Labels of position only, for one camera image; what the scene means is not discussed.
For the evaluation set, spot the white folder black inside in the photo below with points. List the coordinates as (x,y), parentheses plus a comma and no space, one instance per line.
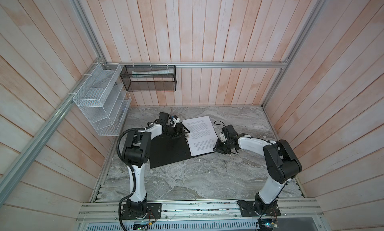
(167,150)

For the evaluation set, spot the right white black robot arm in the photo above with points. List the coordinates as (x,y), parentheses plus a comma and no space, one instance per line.
(281,161)

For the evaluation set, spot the right green circuit board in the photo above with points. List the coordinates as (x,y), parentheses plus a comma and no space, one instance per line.
(266,225)

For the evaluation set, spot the metal folder clip mechanism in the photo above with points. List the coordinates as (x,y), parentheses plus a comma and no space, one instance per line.
(187,135)

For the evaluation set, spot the black mesh basket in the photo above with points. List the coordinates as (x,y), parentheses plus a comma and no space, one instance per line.
(148,84)

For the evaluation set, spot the horizontal aluminium wall bar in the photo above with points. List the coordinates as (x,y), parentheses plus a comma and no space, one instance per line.
(217,64)

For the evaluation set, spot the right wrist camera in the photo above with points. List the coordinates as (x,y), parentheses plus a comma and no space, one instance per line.
(222,137)

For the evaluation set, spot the aluminium front rail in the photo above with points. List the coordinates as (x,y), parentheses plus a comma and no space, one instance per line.
(193,210)

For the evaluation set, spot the left green circuit board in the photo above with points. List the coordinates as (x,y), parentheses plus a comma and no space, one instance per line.
(141,227)

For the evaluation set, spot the paper inside black basket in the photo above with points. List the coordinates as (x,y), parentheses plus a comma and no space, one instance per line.
(157,73)

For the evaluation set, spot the printed paper sheet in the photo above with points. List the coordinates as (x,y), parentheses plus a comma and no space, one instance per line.
(202,135)

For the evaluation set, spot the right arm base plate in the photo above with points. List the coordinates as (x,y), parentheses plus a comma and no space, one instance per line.
(246,208)

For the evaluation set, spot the green circuit board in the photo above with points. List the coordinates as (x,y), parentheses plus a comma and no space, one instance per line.
(266,225)
(141,227)

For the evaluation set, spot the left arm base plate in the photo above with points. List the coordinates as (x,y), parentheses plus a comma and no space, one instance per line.
(152,212)

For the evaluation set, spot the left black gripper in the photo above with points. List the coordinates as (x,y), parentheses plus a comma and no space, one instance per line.
(177,133)

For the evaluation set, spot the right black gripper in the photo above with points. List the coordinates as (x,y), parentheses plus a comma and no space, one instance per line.
(217,147)

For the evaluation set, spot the white wire mesh organizer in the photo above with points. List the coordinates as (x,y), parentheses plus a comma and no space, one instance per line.
(103,100)

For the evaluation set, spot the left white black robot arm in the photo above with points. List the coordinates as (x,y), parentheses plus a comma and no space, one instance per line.
(133,149)

